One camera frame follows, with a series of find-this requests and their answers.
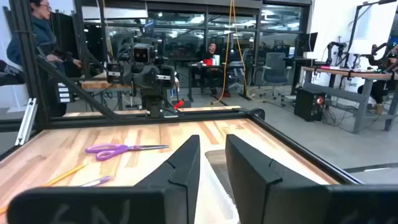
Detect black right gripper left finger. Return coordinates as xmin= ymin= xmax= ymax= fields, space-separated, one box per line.
xmin=6 ymin=134 xmax=201 ymax=224

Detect yellow hanging cable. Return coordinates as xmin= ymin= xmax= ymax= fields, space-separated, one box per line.
xmin=210 ymin=0 xmax=251 ymax=106

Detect black monitor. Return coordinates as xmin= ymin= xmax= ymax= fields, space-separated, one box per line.
xmin=297 ymin=32 xmax=319 ymax=54

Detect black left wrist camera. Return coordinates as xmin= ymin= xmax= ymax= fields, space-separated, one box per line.
xmin=132 ymin=43 xmax=152 ymax=65

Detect purple pen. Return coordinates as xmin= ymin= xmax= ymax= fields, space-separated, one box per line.
xmin=80 ymin=175 xmax=114 ymax=187

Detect white panel on black stand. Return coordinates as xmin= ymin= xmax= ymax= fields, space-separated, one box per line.
xmin=345 ymin=0 xmax=398 ymax=68

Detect person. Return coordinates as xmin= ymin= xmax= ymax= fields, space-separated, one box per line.
xmin=191 ymin=42 xmax=233 ymax=98
xmin=6 ymin=0 xmax=82 ymax=118
xmin=356 ymin=45 xmax=398 ymax=115

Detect grey office chair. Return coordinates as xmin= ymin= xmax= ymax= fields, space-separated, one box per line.
xmin=259 ymin=52 xmax=289 ymax=101

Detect clear plastic supply box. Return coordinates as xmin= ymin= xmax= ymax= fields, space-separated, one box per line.
xmin=198 ymin=152 xmax=241 ymax=224

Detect wooden desk with grey legs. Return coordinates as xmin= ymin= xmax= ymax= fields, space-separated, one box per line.
xmin=300 ymin=65 xmax=398 ymax=135

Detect orange pencil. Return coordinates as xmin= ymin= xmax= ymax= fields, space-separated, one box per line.
xmin=0 ymin=163 xmax=88 ymax=216

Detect wooden workbench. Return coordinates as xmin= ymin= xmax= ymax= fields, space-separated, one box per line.
xmin=80 ymin=79 xmax=134 ymax=93

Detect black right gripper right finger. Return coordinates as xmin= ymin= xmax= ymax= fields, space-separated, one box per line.
xmin=225 ymin=134 xmax=398 ymax=224

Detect black hub with white labels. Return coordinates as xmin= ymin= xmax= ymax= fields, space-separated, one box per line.
xmin=57 ymin=81 xmax=75 ymax=104

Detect black desk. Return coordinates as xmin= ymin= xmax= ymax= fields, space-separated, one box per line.
xmin=187 ymin=62 xmax=261 ymax=103

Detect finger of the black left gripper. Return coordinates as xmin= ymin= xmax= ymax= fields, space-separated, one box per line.
xmin=146 ymin=65 xmax=176 ymax=90
xmin=106 ymin=63 xmax=146 ymax=90

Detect purple-handled scissors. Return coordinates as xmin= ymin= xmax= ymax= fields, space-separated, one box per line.
xmin=85 ymin=142 xmax=170 ymax=162

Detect black aluminium frame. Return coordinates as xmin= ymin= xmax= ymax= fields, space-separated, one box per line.
xmin=0 ymin=0 xmax=363 ymax=186

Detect black computer tower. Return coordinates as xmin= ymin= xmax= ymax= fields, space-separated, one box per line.
xmin=294 ymin=86 xmax=326 ymax=123

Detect silver aluminium rail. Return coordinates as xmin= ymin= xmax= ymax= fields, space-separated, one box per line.
xmin=14 ymin=98 xmax=39 ymax=146

